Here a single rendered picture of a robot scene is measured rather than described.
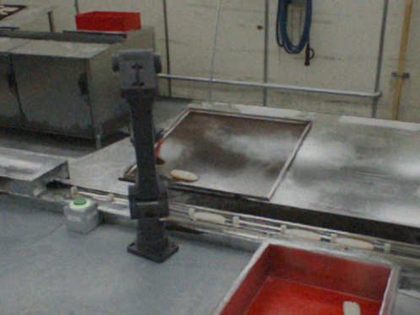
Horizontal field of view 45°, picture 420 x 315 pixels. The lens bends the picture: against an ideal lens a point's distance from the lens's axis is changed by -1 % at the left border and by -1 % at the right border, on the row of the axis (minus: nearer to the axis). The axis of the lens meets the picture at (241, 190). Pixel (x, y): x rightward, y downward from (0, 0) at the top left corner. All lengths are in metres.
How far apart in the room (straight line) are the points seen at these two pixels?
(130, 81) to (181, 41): 4.46
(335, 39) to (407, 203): 3.63
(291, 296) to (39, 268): 0.65
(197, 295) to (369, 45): 4.01
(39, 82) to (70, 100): 0.31
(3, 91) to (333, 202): 3.71
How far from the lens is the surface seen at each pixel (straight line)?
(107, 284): 1.32
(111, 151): 2.14
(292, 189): 1.56
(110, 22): 5.00
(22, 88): 4.65
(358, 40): 5.01
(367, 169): 1.67
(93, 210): 1.54
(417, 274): 1.31
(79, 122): 4.37
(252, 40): 5.27
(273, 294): 1.24
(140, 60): 1.17
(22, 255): 1.50
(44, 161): 1.84
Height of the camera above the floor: 1.57
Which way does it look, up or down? 26 degrees down
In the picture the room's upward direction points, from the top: straight up
